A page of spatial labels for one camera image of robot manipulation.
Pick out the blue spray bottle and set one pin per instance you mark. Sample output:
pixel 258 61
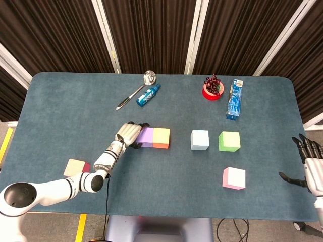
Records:
pixel 146 97

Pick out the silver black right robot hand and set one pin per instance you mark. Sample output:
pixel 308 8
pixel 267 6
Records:
pixel 314 174

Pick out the purple foam cube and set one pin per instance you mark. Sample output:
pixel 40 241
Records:
pixel 146 137

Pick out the white screen frame post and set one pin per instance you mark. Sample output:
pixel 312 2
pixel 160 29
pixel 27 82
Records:
pixel 193 37
pixel 106 37
pixel 15 61
pixel 283 37

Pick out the green foam cube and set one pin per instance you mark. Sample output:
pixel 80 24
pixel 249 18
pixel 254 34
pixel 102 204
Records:
pixel 229 141

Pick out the pink cube with white face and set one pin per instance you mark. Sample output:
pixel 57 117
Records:
pixel 234 177

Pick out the orange cube with yellow face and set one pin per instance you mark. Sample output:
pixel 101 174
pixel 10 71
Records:
pixel 161 136

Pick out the white stand leg with caster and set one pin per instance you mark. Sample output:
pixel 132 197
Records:
pixel 299 225

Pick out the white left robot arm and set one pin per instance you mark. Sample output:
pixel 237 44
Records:
pixel 50 187

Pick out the grey-blue robot torso base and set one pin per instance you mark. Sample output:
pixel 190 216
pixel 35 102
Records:
pixel 159 229

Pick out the dark brown pleated screen panel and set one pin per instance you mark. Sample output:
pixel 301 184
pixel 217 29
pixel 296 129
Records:
pixel 55 32
pixel 151 32
pixel 10 95
pixel 239 32
pixel 308 63

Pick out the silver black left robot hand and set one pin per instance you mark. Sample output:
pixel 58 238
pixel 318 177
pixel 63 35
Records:
pixel 127 133

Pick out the blue-grey table cloth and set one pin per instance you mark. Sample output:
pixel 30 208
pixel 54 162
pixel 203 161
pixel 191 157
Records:
pixel 161 176

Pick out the red cube with beige face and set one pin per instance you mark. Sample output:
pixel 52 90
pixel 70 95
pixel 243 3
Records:
pixel 74 167

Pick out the red bowl with grapes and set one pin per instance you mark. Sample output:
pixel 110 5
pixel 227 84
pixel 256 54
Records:
pixel 207 95

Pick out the blue plastic packet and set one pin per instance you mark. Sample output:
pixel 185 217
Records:
pixel 234 103

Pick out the yellow floor tape strip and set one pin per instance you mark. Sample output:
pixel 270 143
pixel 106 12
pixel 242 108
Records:
pixel 5 145
pixel 81 227

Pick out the light blue foam cube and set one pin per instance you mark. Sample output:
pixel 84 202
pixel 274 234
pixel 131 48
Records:
pixel 199 140

